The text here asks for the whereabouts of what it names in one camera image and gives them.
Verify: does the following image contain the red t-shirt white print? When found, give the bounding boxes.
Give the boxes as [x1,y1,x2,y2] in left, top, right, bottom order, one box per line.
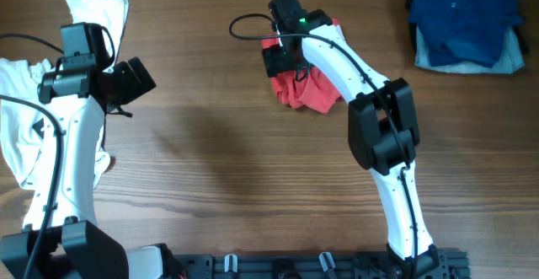
[260,17,343,115]

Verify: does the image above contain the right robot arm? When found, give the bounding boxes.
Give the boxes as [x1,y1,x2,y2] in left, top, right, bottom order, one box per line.
[263,0,439,278]

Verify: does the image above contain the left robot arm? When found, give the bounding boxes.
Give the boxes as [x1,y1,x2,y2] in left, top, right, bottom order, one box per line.
[1,23,170,278]

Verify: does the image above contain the white t-shirt black logo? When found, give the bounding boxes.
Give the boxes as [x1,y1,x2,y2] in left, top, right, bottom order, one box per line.
[1,0,129,190]

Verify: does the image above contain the folded light grey garment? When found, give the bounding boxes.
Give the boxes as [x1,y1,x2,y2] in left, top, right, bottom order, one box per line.
[414,0,526,76]

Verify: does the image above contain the left black cable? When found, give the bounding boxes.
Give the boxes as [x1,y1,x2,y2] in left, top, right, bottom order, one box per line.
[0,24,117,279]

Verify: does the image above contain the black cable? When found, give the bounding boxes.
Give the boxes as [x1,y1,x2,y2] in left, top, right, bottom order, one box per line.
[0,24,117,279]
[228,13,419,278]

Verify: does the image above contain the right black cable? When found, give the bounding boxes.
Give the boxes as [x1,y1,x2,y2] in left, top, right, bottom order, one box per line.
[228,13,419,278]

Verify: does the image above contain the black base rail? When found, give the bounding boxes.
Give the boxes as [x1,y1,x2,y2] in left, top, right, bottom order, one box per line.
[177,249,471,279]

